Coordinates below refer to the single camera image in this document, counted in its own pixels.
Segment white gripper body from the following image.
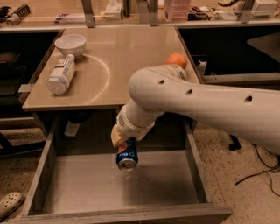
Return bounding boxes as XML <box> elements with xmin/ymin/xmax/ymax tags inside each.
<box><xmin>115</xmin><ymin>108</ymin><xmax>155</xmax><ymax>142</ymax></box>

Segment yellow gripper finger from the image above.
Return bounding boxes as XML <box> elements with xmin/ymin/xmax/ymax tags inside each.
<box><xmin>111</xmin><ymin>124</ymin><xmax>127</xmax><ymax>148</ymax></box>

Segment blue pepsi can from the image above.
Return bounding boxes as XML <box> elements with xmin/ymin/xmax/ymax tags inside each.
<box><xmin>116</xmin><ymin>137</ymin><xmax>138</xmax><ymax>171</ymax></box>

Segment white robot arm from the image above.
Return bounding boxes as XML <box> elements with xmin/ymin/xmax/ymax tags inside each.
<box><xmin>111</xmin><ymin>65</ymin><xmax>280</xmax><ymax>153</ymax></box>

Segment open grey top drawer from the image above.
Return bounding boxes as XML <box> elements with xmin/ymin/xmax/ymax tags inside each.
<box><xmin>20</xmin><ymin>111</ymin><xmax>232</xmax><ymax>224</ymax></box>

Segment orange fruit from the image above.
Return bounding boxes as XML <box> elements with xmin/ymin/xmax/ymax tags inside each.
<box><xmin>165</xmin><ymin>53</ymin><xmax>187</xmax><ymax>69</ymax></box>

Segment clear plastic water bottle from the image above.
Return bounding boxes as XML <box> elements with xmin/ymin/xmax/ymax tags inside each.
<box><xmin>46</xmin><ymin>54</ymin><xmax>76</xmax><ymax>95</ymax></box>

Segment white ceramic bowl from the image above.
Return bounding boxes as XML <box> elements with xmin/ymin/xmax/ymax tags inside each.
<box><xmin>55</xmin><ymin>34</ymin><xmax>87</xmax><ymax>58</ymax></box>

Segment white tissue box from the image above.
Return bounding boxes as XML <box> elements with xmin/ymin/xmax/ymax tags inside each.
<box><xmin>104</xmin><ymin>0</ymin><xmax>123</xmax><ymax>20</ymax></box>

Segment beige perforated clog shoe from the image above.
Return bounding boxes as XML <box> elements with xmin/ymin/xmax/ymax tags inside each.
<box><xmin>0</xmin><ymin>192</ymin><xmax>25</xmax><ymax>221</ymax></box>

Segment pink stacked trays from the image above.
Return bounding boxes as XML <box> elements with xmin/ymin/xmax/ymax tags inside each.
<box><xmin>164</xmin><ymin>0</ymin><xmax>191</xmax><ymax>22</ymax></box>

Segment black ribbed cylinder tool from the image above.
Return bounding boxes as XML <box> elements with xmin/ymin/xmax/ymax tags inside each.
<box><xmin>6</xmin><ymin>4</ymin><xmax>31</xmax><ymax>26</ymax></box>

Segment white box on shelf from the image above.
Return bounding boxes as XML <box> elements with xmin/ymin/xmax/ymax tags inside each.
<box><xmin>251</xmin><ymin>0</ymin><xmax>278</xmax><ymax>17</ymax></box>

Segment black floor cable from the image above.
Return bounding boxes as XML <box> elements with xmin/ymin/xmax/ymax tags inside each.
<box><xmin>234</xmin><ymin>143</ymin><xmax>280</xmax><ymax>199</ymax></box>

